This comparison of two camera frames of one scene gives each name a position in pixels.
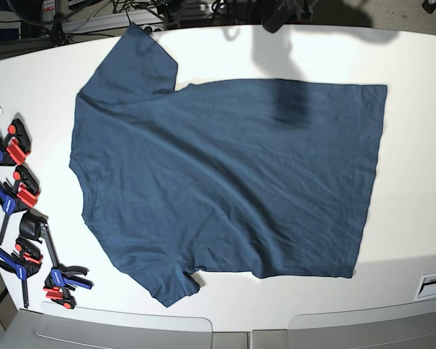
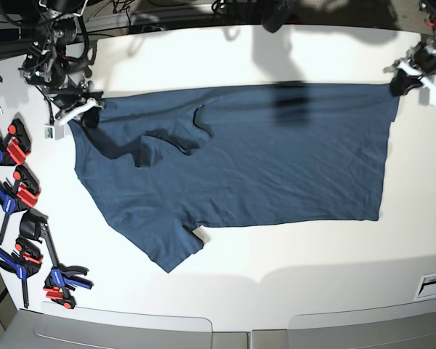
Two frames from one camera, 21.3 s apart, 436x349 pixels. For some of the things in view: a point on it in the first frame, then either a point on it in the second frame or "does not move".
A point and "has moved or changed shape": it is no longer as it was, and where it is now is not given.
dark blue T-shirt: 270,177 has moved or changed shape
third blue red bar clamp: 25,261 does not move
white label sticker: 434,285 does not move
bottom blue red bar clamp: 62,279 does not move
